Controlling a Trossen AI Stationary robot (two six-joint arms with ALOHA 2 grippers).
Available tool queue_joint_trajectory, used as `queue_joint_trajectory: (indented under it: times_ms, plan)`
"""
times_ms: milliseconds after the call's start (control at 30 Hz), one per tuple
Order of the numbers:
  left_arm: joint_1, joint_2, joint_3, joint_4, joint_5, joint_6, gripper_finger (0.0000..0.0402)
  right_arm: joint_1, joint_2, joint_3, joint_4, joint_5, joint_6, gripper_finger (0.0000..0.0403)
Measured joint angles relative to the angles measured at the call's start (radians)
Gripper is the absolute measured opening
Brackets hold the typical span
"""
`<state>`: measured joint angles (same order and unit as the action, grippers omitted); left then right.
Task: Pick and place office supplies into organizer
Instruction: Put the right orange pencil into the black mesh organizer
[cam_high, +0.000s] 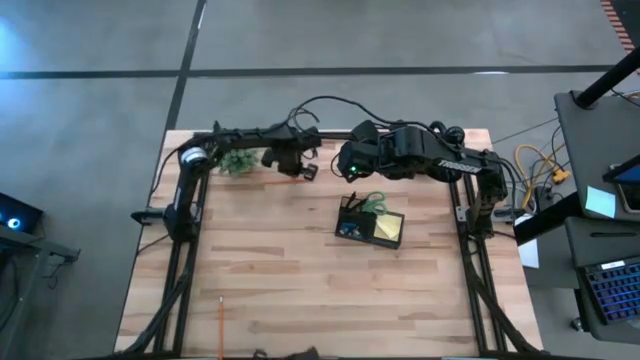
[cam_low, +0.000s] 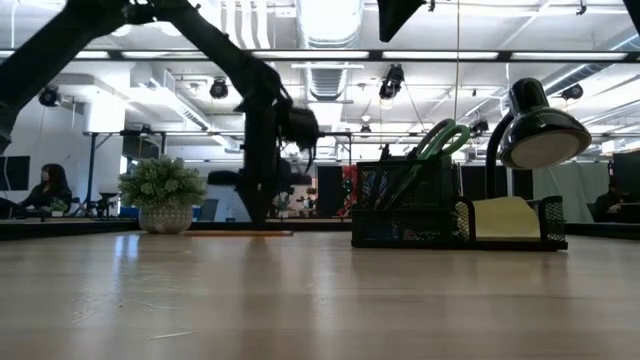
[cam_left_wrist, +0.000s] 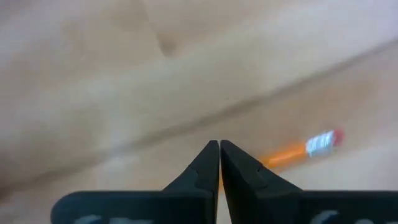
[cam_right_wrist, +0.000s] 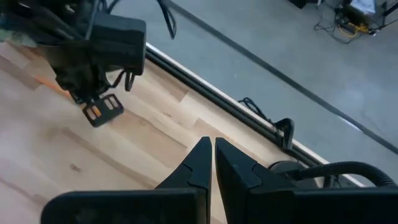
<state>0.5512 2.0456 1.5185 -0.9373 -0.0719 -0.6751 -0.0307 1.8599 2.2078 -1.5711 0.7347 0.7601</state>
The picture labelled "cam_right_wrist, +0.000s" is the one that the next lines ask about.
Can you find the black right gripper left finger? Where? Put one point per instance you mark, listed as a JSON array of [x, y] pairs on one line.
[[140, 208]]

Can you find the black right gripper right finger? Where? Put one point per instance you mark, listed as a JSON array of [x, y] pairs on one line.
[[280, 208]]

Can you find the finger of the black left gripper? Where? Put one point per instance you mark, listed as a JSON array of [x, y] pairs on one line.
[[115, 109]]

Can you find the orange pencil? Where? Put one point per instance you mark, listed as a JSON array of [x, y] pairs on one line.
[[51, 84]]

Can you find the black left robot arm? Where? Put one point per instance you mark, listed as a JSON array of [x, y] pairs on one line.
[[37, 21]]

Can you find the black aluminium rig frame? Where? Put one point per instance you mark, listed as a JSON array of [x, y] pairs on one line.
[[202, 90]]

